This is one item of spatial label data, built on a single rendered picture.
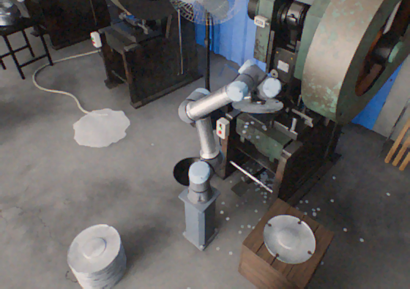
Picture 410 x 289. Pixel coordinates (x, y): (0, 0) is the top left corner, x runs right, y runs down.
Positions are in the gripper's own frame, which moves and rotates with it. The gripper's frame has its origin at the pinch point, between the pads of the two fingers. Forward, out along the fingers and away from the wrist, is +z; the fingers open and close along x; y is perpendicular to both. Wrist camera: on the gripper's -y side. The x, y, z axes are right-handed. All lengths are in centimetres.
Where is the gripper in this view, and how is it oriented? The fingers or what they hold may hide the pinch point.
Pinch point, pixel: (258, 98)
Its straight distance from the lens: 170.0
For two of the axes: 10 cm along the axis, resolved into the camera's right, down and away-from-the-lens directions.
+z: -1.0, 0.9, 9.9
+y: -9.9, 0.7, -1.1
